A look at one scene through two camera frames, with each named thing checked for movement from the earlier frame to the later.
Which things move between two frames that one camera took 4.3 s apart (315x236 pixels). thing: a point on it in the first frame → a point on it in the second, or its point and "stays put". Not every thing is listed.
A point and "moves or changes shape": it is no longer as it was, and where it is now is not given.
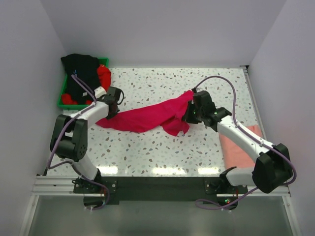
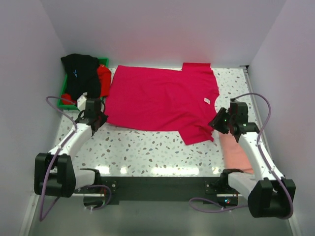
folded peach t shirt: (236, 156) stays put
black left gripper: (111, 116) → (104, 118)
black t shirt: (85, 67) stays put
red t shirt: (105, 75) stays put
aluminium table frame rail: (283, 190) stays put
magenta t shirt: (169, 113) moves or changes shape
